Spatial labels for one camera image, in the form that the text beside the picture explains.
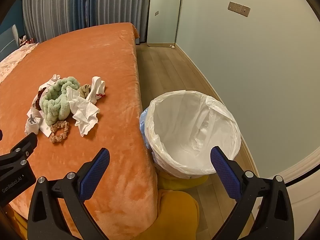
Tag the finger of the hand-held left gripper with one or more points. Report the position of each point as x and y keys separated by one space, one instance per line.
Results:
x=22 y=150

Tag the white tissue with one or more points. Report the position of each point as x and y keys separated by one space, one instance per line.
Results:
x=83 y=112

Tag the grey pleated curtain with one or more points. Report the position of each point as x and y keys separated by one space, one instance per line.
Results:
x=75 y=5

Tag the teal headboard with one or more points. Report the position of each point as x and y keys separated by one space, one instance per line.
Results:
x=7 y=40

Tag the light blue plastic bag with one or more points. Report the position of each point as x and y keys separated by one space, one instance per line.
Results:
x=146 y=120

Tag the white-lined waste bin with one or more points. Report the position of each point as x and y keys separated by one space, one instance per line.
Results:
x=185 y=120

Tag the white sock with red mark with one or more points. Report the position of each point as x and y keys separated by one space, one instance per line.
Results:
x=96 y=88

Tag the bronze wall switch panel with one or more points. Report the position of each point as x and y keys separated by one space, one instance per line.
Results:
x=239 y=7

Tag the small plush toy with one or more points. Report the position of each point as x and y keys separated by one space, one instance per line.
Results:
x=23 y=39

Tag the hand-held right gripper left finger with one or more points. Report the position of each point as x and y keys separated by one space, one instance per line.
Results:
x=94 y=173

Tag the pink bedding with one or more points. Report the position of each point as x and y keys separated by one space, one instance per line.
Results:
x=12 y=60

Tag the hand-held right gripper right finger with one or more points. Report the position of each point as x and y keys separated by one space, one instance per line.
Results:
x=225 y=173

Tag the green fluffy cloth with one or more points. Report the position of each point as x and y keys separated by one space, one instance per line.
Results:
x=56 y=97

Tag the plain white sock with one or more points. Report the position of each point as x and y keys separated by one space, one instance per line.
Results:
x=53 y=78

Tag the dark red cloth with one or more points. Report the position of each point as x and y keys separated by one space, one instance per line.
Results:
x=38 y=100

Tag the grey sock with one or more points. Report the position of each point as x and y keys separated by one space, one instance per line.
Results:
x=32 y=125

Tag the beige scrunchie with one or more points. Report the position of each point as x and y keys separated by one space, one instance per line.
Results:
x=60 y=130

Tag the orange plush bed blanket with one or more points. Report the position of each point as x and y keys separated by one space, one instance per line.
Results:
x=82 y=55

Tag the gold-framed standing mirror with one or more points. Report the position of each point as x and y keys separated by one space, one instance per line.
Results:
x=162 y=12

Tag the brown cloth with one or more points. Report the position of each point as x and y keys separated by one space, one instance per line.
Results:
x=83 y=90

